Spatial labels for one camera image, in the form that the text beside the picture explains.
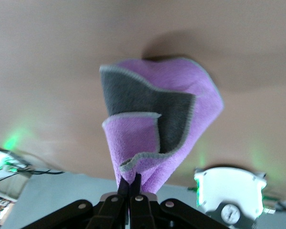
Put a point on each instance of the purple and grey towel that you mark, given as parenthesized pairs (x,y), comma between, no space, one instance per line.
(181,78)

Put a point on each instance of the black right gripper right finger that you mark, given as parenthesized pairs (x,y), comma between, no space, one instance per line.
(140,212)

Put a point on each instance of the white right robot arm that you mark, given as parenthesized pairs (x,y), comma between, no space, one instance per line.
(228,186)

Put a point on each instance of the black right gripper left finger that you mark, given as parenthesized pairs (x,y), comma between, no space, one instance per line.
(109,210)

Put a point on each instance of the small green-lit circuit board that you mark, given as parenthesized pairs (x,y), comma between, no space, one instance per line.
(2,159)

